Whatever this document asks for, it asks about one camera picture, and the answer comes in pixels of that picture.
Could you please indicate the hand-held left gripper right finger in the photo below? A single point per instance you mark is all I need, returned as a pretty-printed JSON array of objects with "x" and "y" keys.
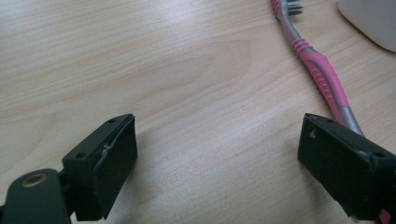
[{"x": 339, "y": 165}]

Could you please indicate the pink and grey toothbrush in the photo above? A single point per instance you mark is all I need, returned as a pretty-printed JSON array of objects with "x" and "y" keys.
[{"x": 320, "y": 73}]

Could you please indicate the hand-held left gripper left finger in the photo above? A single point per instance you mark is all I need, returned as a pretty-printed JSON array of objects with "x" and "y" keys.
[{"x": 102, "y": 169}]

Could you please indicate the white rounded object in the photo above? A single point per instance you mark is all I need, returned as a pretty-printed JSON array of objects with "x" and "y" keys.
[{"x": 372, "y": 20}]

